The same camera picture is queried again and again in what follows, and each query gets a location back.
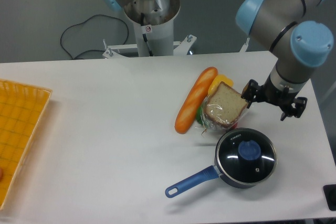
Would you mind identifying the orange plastic basket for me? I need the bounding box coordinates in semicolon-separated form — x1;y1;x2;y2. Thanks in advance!
1;79;53;210

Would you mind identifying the yellow toy bell pepper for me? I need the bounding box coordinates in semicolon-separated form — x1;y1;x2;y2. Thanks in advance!
208;74;234;95

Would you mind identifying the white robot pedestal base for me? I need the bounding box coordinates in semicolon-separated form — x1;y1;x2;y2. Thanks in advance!
102;0;197;59

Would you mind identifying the bagged bread slice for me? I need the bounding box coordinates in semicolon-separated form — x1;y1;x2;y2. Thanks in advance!
199;82;247;133

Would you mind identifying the orange toy baguette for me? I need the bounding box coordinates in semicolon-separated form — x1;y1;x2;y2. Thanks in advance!
174;67;218;134

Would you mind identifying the glass pot lid blue knob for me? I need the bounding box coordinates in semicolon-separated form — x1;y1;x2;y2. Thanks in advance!
217;129;277;184

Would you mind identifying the blue saucepan with handle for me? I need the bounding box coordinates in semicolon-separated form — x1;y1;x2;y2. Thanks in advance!
165;127;278;199

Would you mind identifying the black floor cable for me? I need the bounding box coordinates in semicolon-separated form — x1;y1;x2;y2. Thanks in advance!
60;14;130;60

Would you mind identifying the green toy vegetable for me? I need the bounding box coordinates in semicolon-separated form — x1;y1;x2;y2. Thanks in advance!
195;105;205;126

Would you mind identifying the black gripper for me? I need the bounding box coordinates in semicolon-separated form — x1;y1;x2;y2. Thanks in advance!
241;79;308;121

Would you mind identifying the black device at edge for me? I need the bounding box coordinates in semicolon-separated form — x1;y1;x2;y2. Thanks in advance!
323;184;336;211

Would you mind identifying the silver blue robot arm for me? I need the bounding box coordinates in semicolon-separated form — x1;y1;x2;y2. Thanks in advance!
104;0;334;118

